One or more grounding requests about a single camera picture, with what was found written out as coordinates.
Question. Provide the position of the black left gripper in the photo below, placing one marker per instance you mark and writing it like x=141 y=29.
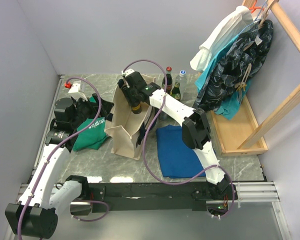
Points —
x=91 y=106

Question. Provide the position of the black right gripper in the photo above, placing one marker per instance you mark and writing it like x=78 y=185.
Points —
x=127 y=90

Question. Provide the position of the beige canvas tote bag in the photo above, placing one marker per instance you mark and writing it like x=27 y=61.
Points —
x=127 y=129

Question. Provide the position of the dark cola glass bottle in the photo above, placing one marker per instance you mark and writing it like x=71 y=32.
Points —
x=167 y=81

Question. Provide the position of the green glass bottle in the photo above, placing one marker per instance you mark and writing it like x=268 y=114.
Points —
x=176 y=92

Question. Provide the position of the clear water bottle blue cap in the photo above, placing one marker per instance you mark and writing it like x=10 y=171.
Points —
x=182 y=79

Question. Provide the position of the red silver beverage can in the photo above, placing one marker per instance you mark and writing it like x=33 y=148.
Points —
x=163 y=116

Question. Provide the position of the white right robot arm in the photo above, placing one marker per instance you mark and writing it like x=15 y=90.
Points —
x=195 y=128

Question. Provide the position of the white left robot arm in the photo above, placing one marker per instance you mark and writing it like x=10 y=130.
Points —
x=36 y=212

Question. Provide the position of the green folded t-shirt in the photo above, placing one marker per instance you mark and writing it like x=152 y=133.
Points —
x=93 y=137

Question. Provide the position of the blue folded t-shirt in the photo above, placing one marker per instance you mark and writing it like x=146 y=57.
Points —
x=176 y=160

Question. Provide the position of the turquoise hanging shirt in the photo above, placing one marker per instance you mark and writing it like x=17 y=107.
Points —
x=225 y=81

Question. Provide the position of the dark patterned hanging shirt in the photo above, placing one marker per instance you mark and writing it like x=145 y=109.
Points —
x=260 y=39

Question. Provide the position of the white hanging shirt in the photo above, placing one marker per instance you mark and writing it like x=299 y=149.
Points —
x=225 y=31

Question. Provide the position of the wooden clothes rack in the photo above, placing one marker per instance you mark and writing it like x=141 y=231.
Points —
x=266 y=115

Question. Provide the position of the orange clothes hanger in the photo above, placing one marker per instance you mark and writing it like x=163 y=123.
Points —
x=253 y=7

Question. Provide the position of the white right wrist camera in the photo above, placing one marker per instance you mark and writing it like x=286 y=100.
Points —
x=127 y=72

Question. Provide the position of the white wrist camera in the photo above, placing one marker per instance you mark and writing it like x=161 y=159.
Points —
x=76 y=90
x=127 y=72

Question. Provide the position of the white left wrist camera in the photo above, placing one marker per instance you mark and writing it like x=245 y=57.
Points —
x=76 y=90

